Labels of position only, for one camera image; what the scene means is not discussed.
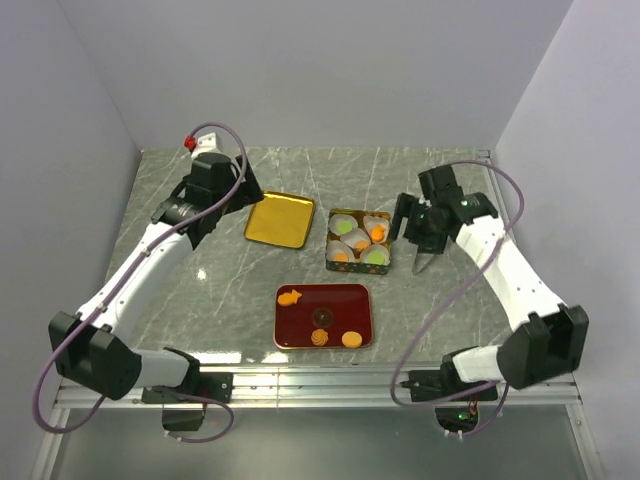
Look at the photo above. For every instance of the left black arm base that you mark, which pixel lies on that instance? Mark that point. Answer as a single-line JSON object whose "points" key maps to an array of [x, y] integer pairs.
{"points": [[184, 408]]}

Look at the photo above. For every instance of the round orange cookie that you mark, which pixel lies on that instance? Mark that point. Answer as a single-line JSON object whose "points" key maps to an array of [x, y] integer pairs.
{"points": [[351, 339], [341, 257]]}

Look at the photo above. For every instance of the aluminium front rail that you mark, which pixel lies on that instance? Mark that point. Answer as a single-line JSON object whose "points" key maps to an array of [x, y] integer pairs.
{"points": [[314, 386]]}

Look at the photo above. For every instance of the white paper cup liner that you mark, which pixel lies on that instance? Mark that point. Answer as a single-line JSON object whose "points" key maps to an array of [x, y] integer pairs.
{"points": [[336, 246], [375, 247], [335, 218], [371, 221], [354, 236]]}

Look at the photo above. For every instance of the green round cookie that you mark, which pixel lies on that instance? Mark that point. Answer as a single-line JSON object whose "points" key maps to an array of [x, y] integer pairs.
{"points": [[343, 227], [376, 257]]}

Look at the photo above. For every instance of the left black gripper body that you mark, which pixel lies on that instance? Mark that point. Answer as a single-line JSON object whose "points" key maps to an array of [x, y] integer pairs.
{"points": [[247, 194]]}

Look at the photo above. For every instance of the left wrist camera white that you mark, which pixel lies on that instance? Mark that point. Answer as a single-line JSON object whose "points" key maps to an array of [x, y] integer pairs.
{"points": [[207, 143]]}

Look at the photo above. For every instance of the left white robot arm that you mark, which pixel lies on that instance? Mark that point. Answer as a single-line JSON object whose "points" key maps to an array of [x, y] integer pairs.
{"points": [[92, 346]]}

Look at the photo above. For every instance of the orange fish cookie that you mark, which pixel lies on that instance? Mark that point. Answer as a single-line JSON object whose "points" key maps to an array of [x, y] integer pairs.
{"points": [[378, 233], [288, 298]]}

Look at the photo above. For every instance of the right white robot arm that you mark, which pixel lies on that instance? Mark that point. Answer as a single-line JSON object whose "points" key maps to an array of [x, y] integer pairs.
{"points": [[547, 336]]}

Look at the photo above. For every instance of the green cookie tin box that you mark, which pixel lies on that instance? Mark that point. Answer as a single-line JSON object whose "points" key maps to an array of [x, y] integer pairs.
{"points": [[357, 266]]}

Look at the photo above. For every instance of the red lacquer tray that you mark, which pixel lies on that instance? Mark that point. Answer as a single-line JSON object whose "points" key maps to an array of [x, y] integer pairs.
{"points": [[334, 307]]}

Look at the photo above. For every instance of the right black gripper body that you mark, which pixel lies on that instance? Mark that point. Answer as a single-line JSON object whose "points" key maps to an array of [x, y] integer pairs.
{"points": [[421, 227]]}

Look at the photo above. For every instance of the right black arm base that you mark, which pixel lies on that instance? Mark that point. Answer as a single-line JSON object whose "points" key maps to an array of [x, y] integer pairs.
{"points": [[429, 385]]}

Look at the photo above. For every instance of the gold tin lid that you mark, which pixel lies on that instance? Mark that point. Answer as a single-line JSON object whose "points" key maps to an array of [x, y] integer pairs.
{"points": [[280, 219]]}

